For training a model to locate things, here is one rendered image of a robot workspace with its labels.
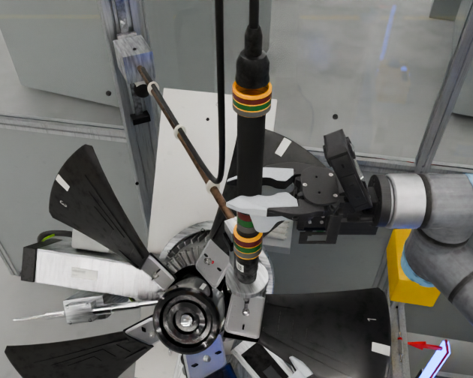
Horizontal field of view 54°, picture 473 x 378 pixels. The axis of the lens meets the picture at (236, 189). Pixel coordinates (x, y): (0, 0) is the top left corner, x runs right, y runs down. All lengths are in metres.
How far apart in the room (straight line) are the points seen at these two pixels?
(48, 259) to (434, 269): 0.76
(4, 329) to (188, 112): 1.64
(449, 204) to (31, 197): 1.68
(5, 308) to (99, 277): 1.50
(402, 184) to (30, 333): 2.00
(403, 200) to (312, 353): 0.34
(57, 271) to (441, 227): 0.77
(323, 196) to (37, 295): 2.03
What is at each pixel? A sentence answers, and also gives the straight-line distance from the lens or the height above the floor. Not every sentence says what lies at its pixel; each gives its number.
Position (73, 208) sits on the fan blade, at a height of 1.29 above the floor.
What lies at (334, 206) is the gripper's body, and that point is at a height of 1.51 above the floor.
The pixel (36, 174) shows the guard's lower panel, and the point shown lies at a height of 0.75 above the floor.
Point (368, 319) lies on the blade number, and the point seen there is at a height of 1.18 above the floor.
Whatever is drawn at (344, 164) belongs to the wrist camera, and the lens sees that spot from 0.56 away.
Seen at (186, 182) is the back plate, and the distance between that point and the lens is 1.06.
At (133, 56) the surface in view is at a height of 1.42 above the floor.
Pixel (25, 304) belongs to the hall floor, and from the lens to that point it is 2.48.
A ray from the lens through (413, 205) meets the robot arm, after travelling 0.63.
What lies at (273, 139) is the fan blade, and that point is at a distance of 0.83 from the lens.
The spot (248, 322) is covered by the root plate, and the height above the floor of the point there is 1.19.
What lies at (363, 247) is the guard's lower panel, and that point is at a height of 0.58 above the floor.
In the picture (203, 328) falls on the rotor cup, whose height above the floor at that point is 1.22.
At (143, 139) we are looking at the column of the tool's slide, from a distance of 1.38.
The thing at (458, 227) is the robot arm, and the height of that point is 1.47.
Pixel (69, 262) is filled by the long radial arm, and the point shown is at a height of 1.13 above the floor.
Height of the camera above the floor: 1.93
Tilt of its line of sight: 44 degrees down
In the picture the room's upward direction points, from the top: straight up
